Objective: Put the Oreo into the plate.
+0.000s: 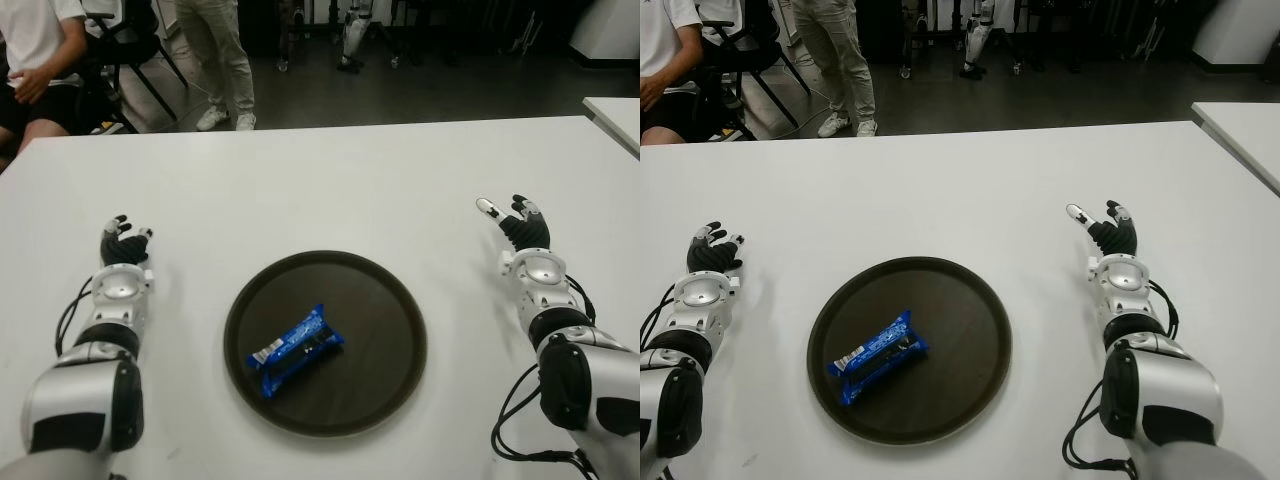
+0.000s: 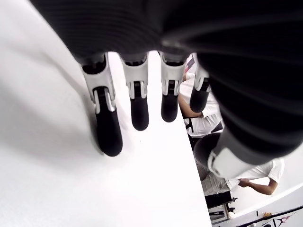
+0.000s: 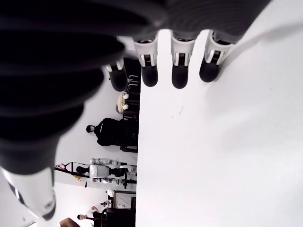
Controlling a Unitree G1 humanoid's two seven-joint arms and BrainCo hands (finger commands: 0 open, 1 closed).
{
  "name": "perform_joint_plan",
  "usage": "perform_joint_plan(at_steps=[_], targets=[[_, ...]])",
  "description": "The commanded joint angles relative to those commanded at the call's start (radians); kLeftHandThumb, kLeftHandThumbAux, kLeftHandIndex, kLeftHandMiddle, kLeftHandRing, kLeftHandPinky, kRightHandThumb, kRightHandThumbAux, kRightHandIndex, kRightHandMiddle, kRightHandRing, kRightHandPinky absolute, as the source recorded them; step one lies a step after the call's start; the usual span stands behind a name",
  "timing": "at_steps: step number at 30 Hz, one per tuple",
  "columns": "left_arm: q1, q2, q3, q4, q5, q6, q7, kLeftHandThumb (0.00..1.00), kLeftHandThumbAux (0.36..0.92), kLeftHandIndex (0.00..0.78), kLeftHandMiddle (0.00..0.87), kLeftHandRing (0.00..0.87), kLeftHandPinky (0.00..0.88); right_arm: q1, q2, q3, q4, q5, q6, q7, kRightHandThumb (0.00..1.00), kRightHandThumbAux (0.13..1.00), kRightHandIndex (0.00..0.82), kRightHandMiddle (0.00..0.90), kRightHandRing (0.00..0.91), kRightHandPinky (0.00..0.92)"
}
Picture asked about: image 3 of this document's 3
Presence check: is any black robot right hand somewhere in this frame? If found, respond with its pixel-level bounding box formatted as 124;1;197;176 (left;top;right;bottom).
0;0;273;221

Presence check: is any beige plush toy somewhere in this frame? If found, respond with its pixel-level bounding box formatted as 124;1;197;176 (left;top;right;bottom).
115;92;130;114

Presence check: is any black metal rack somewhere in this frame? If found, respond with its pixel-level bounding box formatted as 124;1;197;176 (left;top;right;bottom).
122;56;142;153

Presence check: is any white humanoid robot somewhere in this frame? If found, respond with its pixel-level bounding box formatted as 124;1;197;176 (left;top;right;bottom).
76;157;138;186

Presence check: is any seated person in white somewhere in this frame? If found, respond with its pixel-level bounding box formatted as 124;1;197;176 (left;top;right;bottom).
77;205;107;222

